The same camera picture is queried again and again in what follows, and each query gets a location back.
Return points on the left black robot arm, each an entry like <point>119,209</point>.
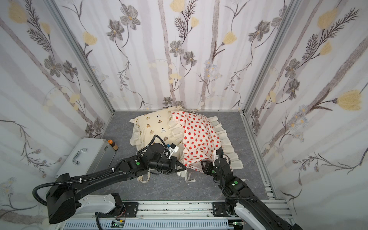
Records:
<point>63,197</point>

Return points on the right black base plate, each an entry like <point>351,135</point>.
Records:
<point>220,209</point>

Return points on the aluminium mounting rail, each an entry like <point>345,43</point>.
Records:
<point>161,215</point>

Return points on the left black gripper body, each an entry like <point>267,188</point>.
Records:
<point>173,165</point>

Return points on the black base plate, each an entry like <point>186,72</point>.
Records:
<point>122,210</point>
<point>220,209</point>

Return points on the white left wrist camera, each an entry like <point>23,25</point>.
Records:
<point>173,150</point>

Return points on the silver metal case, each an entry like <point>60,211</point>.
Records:
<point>88,156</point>

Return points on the cream bear print pillow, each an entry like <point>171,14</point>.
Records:
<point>158,123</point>

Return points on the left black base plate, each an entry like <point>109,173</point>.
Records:
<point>122,210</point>

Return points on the small green circuit board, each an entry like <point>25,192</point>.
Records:
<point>117,224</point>

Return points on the orange capped small bottle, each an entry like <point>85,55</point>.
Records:
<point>113,145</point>

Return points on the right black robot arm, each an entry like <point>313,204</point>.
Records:
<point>240,200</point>

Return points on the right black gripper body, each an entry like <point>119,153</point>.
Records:
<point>219,161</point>

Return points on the red strawberry print pillow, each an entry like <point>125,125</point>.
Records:
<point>199,138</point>

